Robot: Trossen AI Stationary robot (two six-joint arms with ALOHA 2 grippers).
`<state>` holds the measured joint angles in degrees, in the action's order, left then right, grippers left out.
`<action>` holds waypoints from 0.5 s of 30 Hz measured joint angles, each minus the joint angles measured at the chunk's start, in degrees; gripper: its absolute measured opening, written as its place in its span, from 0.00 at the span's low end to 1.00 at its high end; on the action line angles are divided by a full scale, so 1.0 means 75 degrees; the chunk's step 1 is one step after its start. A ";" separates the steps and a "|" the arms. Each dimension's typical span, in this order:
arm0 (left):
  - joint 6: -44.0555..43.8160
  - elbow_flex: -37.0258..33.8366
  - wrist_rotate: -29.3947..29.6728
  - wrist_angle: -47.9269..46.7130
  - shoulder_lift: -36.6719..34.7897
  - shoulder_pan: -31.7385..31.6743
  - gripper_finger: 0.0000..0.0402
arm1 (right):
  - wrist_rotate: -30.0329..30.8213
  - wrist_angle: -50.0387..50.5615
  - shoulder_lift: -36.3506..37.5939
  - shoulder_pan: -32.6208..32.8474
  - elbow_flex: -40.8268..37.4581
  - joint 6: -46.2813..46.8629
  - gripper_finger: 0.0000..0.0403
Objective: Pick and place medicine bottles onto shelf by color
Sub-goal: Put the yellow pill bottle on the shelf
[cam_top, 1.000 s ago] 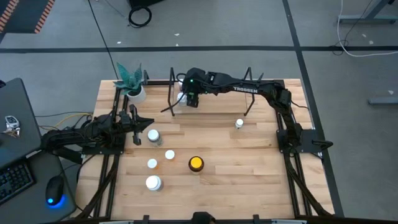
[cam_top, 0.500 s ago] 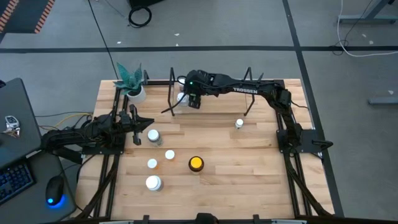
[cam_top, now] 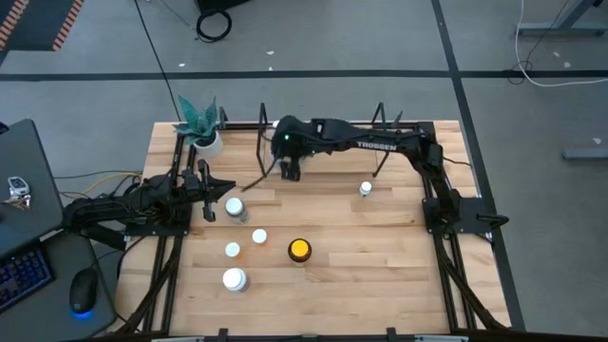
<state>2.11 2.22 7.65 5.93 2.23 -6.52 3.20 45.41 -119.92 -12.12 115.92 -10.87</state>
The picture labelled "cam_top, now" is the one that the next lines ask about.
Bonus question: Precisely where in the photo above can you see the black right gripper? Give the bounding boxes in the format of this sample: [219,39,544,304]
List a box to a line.
[270,114,319,183]

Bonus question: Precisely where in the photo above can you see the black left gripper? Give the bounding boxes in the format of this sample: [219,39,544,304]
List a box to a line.
[181,159,238,224]

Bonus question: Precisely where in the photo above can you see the white-capped bottle green label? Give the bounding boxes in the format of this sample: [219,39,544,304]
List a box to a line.
[224,197,250,225]

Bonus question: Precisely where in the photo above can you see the dark bottle yellow cap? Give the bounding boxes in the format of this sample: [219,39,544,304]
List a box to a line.
[287,237,314,264]

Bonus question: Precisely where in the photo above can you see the large white medicine bottle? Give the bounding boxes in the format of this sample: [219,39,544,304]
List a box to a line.
[221,267,251,294]

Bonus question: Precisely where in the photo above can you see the green plant in white pot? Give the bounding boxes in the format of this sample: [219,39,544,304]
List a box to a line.
[173,94,225,160]

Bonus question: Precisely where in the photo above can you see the black mouse blue light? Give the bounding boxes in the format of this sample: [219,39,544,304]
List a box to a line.
[68,267,100,318]

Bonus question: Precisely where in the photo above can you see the black equipment case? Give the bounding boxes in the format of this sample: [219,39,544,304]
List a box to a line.
[195,0,253,11]

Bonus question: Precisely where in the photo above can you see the dark grey desk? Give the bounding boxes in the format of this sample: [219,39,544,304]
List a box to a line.
[0,118,119,342]

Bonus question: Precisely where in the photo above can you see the key fob with keys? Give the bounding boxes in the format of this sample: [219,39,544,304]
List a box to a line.
[3,176,32,212]

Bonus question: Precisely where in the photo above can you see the black keyboard blue backlight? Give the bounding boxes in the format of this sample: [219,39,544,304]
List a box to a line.
[0,246,54,314]

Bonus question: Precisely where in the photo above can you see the dark floor mat striped edge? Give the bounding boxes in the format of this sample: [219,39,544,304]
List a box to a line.
[0,0,85,52]

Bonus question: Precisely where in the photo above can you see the grey desk foot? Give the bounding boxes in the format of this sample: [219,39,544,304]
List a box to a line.
[562,147,608,161]
[516,0,608,38]

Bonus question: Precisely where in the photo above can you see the black dangling gripper cable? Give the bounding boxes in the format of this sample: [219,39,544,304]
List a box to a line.
[240,159,282,192]

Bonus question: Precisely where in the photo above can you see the black wire shelf wooden board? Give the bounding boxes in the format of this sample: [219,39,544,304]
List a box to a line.
[255,102,404,180]

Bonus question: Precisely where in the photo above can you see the yellow desk cable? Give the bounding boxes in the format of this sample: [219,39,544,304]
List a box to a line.
[59,171,143,200]

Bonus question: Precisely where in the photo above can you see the thin black floor cable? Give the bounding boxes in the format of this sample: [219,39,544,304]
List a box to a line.
[134,0,182,120]

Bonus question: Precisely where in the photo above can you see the black cable coil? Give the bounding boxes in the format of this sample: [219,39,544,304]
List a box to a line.
[196,8,234,44]

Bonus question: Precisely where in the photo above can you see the thin black cable ring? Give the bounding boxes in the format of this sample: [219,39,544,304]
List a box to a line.
[506,59,536,86]

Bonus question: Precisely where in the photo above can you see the long white floor cable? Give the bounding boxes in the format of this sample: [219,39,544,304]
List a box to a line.
[514,0,608,88]

